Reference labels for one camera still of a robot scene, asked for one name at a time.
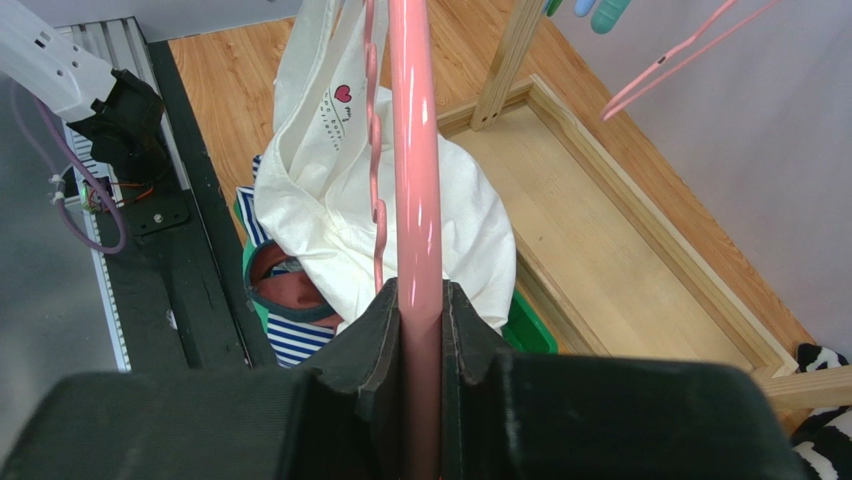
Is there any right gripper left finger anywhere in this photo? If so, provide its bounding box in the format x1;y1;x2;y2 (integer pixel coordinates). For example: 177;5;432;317
1;279;400;479

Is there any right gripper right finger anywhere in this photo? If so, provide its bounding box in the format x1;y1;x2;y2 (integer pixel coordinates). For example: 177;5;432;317
441;282;805;479

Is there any blue striped tank top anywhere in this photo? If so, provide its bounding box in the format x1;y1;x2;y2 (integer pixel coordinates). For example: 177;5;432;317
234;185;335;368

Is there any maroon printed tank top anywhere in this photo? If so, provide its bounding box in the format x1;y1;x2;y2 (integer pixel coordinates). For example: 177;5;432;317
243;240;342;337

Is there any white tank top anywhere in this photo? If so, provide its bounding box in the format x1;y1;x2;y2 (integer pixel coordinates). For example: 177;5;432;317
255;1;516;330

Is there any thin pink wire hanger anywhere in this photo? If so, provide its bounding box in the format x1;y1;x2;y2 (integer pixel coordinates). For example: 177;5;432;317
599;0;779;121

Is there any pink plastic hanger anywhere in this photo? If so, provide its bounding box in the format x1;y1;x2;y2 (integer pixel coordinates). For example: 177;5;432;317
367;1;443;479

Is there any green velvet hanger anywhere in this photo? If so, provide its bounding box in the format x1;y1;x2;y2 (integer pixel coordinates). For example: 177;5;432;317
543;0;563;17

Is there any light blue plastic hanger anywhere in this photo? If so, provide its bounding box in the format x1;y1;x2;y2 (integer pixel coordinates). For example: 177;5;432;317
573;0;597;18

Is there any teal plastic hanger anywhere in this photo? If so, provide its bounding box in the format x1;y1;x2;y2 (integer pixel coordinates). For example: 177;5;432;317
590;0;631;35

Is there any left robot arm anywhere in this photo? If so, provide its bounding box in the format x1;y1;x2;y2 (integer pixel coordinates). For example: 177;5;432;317
1;1;171;183

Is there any green plastic tray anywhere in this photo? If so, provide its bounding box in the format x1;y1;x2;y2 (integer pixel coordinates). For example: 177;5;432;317
232;199;560;355

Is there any wooden clothes rack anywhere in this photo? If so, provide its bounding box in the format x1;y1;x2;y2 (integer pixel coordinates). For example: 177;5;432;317
439;1;851;419

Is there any zebra print blanket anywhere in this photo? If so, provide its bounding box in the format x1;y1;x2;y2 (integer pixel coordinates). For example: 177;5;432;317
791;343;851;480

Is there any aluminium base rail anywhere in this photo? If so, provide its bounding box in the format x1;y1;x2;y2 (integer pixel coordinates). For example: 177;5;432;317
0;16;281;454

